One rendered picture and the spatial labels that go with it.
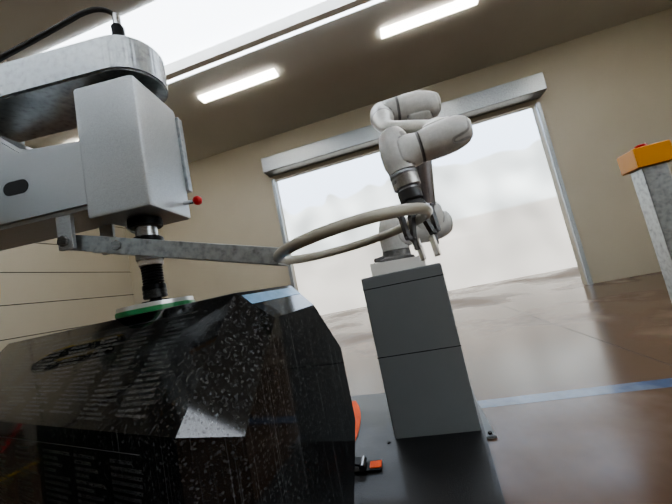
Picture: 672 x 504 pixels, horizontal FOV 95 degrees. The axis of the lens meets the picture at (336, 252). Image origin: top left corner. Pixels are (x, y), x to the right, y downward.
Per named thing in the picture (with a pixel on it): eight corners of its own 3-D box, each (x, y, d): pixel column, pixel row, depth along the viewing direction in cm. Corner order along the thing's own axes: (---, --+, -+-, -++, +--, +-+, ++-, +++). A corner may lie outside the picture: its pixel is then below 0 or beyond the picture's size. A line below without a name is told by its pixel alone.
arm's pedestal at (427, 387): (389, 404, 193) (362, 278, 202) (472, 394, 183) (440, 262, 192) (384, 449, 144) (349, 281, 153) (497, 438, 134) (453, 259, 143)
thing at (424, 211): (248, 260, 71) (245, 248, 71) (295, 268, 119) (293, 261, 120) (456, 195, 68) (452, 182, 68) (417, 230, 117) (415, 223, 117)
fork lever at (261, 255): (49, 248, 92) (51, 232, 92) (103, 253, 111) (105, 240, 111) (274, 264, 85) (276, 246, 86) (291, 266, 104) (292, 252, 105)
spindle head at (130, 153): (37, 240, 91) (23, 100, 96) (100, 248, 113) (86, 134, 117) (151, 213, 88) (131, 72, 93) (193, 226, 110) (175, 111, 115)
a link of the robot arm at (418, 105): (410, 237, 183) (448, 230, 180) (415, 249, 169) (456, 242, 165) (391, 96, 150) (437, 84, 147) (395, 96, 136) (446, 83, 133)
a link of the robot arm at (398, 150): (385, 174, 98) (426, 158, 94) (371, 130, 100) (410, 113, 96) (389, 183, 108) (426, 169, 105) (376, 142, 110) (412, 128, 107)
